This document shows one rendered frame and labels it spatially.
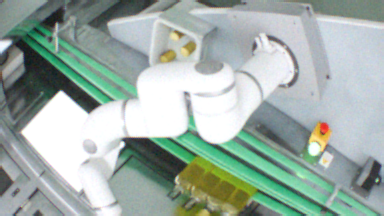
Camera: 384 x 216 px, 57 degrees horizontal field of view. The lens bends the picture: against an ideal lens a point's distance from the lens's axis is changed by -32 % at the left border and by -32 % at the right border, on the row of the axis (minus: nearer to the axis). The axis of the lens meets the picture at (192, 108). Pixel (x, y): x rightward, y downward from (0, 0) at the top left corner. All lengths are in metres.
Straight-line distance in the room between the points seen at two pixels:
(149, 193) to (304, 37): 0.79
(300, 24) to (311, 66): 0.12
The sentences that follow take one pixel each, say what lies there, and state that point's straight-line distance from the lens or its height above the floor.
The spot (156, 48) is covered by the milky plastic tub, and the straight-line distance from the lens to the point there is 1.57.
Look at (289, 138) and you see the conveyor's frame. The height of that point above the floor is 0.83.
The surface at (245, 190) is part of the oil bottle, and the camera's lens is 1.46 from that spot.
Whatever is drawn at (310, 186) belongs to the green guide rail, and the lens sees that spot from 1.40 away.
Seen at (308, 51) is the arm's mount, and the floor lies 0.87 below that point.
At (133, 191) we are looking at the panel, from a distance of 1.60.
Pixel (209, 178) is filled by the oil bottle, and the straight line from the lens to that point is 1.47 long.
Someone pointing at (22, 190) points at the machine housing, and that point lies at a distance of 1.66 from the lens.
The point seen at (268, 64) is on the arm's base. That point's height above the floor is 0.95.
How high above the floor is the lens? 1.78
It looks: 36 degrees down
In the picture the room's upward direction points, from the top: 135 degrees counter-clockwise
